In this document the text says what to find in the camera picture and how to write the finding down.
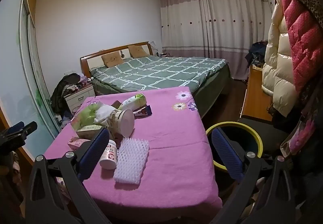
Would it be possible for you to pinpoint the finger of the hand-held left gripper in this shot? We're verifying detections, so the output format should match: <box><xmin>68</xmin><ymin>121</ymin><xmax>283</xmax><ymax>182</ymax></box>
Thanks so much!
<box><xmin>14</xmin><ymin>121</ymin><xmax>38</xmax><ymax>140</ymax></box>
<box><xmin>0</xmin><ymin>122</ymin><xmax>26</xmax><ymax>137</ymax></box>

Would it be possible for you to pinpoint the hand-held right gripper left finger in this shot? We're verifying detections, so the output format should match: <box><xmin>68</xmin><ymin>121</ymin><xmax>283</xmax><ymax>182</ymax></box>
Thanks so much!
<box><xmin>25</xmin><ymin>127</ymin><xmax>110</xmax><ymax>224</ymax></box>

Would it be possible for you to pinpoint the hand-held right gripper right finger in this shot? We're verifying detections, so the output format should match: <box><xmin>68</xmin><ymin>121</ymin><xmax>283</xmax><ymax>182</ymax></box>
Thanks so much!
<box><xmin>211</xmin><ymin>128</ymin><xmax>303</xmax><ymax>224</ymax></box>

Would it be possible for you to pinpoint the pale green tea carton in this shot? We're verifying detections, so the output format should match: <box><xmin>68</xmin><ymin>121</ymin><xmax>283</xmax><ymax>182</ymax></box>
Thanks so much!
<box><xmin>76</xmin><ymin>124</ymin><xmax>106</xmax><ymax>140</ymax></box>

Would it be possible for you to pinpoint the yellow-rimmed chair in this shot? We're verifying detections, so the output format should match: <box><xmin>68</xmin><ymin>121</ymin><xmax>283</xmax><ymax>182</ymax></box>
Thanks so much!
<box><xmin>206</xmin><ymin>121</ymin><xmax>263</xmax><ymax>171</ymax></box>

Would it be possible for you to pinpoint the green white plastic bottle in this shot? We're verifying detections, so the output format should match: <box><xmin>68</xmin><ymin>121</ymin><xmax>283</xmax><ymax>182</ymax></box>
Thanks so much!
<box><xmin>118</xmin><ymin>93</ymin><xmax>147</xmax><ymax>111</ymax></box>

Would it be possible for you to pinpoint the white supplement bottle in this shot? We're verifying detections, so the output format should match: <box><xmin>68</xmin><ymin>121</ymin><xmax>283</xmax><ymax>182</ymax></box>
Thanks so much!
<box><xmin>99</xmin><ymin>139</ymin><xmax>119</xmax><ymax>170</ymax></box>

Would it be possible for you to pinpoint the small pink box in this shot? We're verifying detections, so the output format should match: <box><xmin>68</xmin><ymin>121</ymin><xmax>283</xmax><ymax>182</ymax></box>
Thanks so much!
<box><xmin>67</xmin><ymin>137</ymin><xmax>91</xmax><ymax>151</ymax></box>

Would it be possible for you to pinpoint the clear green plastic cup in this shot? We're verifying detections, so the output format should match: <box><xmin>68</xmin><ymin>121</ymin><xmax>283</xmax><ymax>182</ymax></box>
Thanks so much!
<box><xmin>72</xmin><ymin>103</ymin><xmax>101</xmax><ymax>131</ymax></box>

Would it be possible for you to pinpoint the white crumpled tissue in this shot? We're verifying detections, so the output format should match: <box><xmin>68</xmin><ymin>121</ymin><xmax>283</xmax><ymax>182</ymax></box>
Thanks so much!
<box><xmin>94</xmin><ymin>103</ymin><xmax>116</xmax><ymax>124</ymax></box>

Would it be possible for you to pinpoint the white foam fruit net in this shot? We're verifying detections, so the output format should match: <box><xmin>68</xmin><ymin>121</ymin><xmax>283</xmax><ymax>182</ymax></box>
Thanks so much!
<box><xmin>113</xmin><ymin>137</ymin><xmax>150</xmax><ymax>185</ymax></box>

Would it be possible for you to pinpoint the white yogurt tub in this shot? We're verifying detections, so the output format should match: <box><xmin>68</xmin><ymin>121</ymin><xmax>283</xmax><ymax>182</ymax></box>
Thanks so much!
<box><xmin>111</xmin><ymin>108</ymin><xmax>135</xmax><ymax>137</ymax></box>

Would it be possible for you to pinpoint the dark clothes pile by nightstand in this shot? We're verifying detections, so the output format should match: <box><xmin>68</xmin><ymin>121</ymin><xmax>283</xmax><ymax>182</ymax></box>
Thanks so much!
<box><xmin>50</xmin><ymin>73</ymin><xmax>81</xmax><ymax>116</ymax></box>

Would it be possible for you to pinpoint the white nightstand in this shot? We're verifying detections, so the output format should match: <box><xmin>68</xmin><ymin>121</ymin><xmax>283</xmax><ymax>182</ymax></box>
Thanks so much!
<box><xmin>64</xmin><ymin>84</ymin><xmax>96</xmax><ymax>114</ymax></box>

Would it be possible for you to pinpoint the blue silver snack wrapper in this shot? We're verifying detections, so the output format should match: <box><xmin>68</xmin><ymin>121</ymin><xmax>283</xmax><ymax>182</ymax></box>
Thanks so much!
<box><xmin>134</xmin><ymin>105</ymin><xmax>153</xmax><ymax>117</ymax></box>

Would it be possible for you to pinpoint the glass door wardrobe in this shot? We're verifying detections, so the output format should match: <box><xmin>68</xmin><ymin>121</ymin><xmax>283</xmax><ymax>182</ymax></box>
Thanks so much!
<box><xmin>0</xmin><ymin>0</ymin><xmax>63</xmax><ymax>164</ymax></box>

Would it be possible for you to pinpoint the wooden desk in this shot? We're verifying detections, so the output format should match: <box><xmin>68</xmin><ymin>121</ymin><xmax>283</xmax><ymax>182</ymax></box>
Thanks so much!
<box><xmin>240</xmin><ymin>65</ymin><xmax>274</xmax><ymax>121</ymax></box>

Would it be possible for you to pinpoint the pink floral bag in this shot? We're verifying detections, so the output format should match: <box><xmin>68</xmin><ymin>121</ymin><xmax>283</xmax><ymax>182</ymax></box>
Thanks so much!
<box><xmin>280</xmin><ymin>113</ymin><xmax>321</xmax><ymax>156</ymax></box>

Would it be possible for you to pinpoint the wooden bed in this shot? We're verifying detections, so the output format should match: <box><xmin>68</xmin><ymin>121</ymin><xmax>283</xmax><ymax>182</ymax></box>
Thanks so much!
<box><xmin>80</xmin><ymin>42</ymin><xmax>231</xmax><ymax>119</ymax></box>

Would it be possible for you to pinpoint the brown pillow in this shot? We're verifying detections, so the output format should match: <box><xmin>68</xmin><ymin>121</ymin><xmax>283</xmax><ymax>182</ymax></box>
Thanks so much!
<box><xmin>127</xmin><ymin>45</ymin><xmax>148</xmax><ymax>58</ymax></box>
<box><xmin>101</xmin><ymin>51</ymin><xmax>124</xmax><ymax>68</ymax></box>

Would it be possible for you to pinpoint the green plaid bedcover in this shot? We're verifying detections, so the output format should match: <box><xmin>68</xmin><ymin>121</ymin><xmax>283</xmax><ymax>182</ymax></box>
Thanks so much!
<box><xmin>89</xmin><ymin>56</ymin><xmax>228</xmax><ymax>93</ymax></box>

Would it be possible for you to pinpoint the cream puffer jacket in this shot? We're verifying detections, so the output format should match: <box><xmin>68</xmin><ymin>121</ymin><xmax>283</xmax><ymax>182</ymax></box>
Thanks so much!
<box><xmin>261</xmin><ymin>0</ymin><xmax>301</xmax><ymax>117</ymax></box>

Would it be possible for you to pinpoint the black bag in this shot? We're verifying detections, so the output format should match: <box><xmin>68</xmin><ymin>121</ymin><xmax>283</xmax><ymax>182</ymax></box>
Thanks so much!
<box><xmin>245</xmin><ymin>41</ymin><xmax>268</xmax><ymax>67</ymax></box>

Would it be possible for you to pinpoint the pink white curtain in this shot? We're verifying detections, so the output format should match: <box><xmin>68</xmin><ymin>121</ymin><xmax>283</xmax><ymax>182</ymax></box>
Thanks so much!
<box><xmin>159</xmin><ymin>0</ymin><xmax>268</xmax><ymax>81</ymax></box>

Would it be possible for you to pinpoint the red puffer jacket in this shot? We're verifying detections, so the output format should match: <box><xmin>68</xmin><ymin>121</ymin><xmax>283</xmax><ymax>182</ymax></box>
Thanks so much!
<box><xmin>276</xmin><ymin>0</ymin><xmax>323</xmax><ymax>93</ymax></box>

